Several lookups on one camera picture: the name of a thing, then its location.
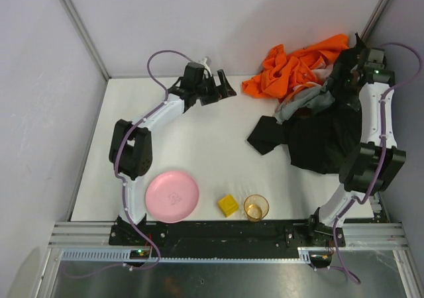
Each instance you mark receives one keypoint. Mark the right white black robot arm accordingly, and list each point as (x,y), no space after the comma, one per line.
(373,164)

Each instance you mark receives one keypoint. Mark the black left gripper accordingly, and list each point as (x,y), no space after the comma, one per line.
(214,89)

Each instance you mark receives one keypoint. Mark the grey light blue cloth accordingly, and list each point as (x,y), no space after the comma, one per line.
(310,96)

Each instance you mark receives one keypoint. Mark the black cloth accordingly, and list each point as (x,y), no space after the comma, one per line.
(318,142)

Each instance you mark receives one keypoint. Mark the yellow cube block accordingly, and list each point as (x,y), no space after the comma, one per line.
(228,205)

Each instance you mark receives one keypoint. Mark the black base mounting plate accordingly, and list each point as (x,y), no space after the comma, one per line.
(230,239)

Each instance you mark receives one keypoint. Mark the amber transparent plastic cup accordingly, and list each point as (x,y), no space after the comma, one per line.
(256,207)

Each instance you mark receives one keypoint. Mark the grey slotted cable duct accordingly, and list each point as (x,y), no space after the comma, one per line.
(129,255)

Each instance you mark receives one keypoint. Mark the aluminium front frame rail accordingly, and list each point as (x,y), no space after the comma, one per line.
(354,236)

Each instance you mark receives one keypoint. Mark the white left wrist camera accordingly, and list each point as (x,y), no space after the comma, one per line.
(205,63)

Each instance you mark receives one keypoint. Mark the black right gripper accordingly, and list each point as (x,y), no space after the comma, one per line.
(346,67)

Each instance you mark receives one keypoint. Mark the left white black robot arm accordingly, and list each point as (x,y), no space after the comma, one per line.
(131,146)

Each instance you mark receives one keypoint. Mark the orange cloth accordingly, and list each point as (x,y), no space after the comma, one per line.
(283,75)

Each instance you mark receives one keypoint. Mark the pink round plate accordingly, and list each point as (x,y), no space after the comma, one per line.
(172,196)

